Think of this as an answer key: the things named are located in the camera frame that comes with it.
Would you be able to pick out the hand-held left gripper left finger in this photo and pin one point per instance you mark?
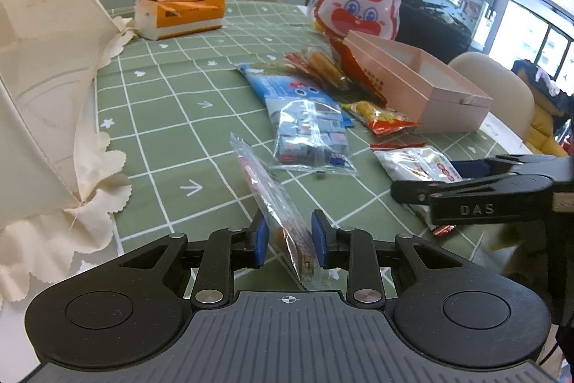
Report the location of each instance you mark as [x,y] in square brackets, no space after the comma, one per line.
[259,239]

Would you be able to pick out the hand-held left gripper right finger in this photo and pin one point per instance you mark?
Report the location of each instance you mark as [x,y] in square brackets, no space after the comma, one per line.
[320,239]

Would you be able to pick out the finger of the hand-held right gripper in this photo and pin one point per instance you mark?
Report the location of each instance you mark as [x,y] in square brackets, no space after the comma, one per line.
[475,199]
[466,168]

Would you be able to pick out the long clear snack bag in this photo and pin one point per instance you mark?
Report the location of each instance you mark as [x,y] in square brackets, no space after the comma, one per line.
[278,208]

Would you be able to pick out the red and white snack packet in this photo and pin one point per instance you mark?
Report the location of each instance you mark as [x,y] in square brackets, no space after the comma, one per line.
[412,167]

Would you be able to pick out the red snack packet white label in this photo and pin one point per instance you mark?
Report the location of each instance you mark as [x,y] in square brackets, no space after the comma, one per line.
[381,118]

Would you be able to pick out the pink cardboard box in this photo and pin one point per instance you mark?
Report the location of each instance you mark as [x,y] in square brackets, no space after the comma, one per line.
[403,91]

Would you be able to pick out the orange red snack packet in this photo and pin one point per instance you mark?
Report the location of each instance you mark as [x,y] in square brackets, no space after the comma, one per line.
[354,69]

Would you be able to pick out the blue seaweed snack packet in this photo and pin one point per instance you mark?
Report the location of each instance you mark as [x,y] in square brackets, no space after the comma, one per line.
[278,87]

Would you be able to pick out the pale checked table cover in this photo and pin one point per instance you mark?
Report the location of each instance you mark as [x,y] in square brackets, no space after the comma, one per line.
[493,140]

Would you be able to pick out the yellow puffer jacket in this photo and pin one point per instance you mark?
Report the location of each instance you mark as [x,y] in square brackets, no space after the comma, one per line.
[545,127]

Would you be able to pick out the clear zip bag of candies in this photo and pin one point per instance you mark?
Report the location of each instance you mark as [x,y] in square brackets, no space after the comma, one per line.
[309,136]

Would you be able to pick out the dark blue garment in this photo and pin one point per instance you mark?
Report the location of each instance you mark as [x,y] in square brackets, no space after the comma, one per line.
[529,73]

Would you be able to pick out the green checked tablecloth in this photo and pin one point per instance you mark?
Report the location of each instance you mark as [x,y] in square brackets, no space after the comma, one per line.
[179,131]

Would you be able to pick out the black display cabinet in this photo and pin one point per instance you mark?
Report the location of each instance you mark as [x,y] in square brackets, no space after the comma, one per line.
[430,24]

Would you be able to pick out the orange striped snack packet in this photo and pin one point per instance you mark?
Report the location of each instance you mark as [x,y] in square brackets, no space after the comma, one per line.
[320,69]

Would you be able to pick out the red and white rabbit bag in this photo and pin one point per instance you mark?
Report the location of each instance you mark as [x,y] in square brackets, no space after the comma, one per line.
[358,6]

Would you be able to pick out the orange tissue box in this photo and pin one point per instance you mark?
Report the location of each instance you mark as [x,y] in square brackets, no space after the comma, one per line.
[188,10]

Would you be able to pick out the cream cloth bag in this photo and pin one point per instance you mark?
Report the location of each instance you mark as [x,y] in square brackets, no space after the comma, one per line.
[40,96]

